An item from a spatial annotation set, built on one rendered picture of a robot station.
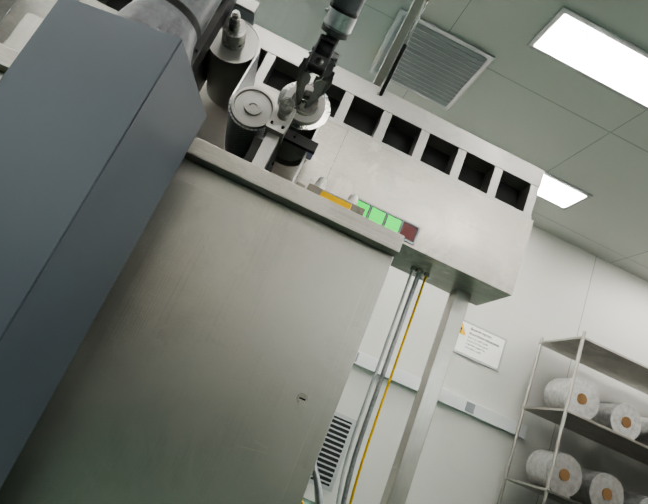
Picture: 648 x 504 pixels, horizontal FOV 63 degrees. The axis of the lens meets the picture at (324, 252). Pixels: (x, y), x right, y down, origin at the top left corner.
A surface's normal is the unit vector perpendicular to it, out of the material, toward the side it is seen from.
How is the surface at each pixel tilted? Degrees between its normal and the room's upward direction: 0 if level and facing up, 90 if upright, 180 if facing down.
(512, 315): 90
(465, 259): 90
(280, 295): 90
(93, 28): 90
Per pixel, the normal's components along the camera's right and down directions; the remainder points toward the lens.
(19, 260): 0.04, -0.32
